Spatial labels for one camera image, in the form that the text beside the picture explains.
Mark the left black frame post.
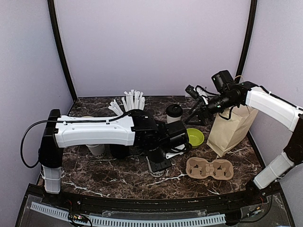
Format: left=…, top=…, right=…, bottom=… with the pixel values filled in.
left=47, top=0, right=78, bottom=102

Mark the green bowl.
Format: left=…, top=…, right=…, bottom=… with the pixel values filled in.
left=187, top=128, right=205, bottom=148

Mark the black coffee cup lid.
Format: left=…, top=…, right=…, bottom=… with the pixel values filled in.
left=166, top=104, right=183, bottom=118

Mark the black front rail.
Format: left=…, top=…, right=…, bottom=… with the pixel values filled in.
left=50, top=192, right=248, bottom=213

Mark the cardboard two-cup carrier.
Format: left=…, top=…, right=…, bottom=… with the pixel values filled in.
left=186, top=157, right=234, bottom=181

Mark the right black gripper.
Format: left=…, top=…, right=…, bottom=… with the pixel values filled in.
left=185, top=92, right=238, bottom=126

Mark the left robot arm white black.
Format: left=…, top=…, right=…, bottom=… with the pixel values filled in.
left=25, top=109, right=171, bottom=206

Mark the stack of white paper cups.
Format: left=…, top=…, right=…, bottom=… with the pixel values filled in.
left=86, top=144, right=105, bottom=159

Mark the black frame post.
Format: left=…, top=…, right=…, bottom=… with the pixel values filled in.
left=235, top=0, right=258, bottom=83
left=47, top=0, right=78, bottom=102

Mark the stack of black lids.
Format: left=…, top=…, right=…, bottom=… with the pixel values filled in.
left=109, top=144, right=130, bottom=159

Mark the bundle of wrapped white straws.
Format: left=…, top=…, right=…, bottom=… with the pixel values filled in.
left=108, top=89, right=145, bottom=116

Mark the white paper coffee cup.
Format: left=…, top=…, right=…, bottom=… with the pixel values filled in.
left=166, top=114, right=182, bottom=123

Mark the brown paper bag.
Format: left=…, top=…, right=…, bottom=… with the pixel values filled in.
left=207, top=75, right=259, bottom=158

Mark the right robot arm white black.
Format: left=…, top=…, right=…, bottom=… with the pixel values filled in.
left=185, top=81, right=303, bottom=205

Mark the right black frame post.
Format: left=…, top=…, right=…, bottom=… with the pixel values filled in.
left=235, top=0, right=258, bottom=83

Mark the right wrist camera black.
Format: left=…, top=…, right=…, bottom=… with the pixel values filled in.
left=211, top=70, right=235, bottom=94

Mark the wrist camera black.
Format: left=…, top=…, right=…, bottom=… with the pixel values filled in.
left=164, top=121, right=189, bottom=148
left=211, top=70, right=235, bottom=94

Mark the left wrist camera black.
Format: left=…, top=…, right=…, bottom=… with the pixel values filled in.
left=164, top=121, right=189, bottom=148

